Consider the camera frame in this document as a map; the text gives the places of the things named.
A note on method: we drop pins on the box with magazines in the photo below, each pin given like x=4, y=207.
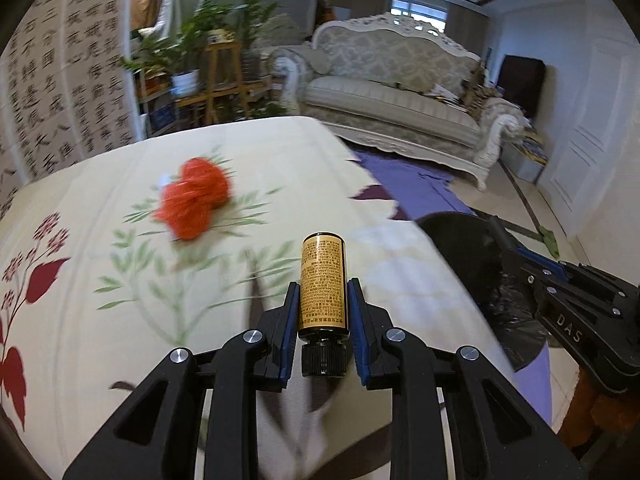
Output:
x=530, y=152

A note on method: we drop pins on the black trash bag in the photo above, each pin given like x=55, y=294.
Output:
x=460, y=245

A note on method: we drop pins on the black television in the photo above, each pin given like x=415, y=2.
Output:
x=520, y=87

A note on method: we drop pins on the red foam fruit net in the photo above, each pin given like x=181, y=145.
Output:
x=195, y=200

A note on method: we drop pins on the yellow labelled bottle black cap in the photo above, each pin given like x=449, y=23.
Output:
x=322, y=285

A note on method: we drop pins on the window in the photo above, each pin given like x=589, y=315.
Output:
x=419, y=9

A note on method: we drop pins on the potted plant in white pot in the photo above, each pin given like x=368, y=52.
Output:
x=185, y=84

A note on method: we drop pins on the wooden shelf rack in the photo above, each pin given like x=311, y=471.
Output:
x=157, y=110

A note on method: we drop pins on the person's right forearm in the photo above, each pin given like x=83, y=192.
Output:
x=595, y=405

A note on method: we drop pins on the white panelled door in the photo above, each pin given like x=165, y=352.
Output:
x=585, y=145

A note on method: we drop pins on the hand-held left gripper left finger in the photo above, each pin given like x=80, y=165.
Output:
x=290, y=332

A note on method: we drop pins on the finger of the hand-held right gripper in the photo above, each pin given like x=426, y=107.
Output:
x=510, y=250
x=542, y=264

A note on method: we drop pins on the wooden plant stand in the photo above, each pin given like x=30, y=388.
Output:
x=222, y=75

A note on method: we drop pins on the green floor mop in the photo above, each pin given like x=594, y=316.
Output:
x=549, y=241

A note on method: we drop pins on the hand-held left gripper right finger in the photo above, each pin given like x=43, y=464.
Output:
x=357, y=332

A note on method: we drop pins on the floral tablecloth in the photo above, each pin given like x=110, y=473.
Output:
x=125, y=270

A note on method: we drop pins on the papers on sofa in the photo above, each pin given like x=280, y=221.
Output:
x=445, y=96

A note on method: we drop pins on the cream carved sofa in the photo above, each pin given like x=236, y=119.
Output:
x=380, y=95

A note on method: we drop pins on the tall green plant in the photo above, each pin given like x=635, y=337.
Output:
x=255, y=15

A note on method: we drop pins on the low green plant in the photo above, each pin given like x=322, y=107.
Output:
x=272, y=109

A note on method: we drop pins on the purple floor mat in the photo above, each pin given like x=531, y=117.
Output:
x=415, y=180

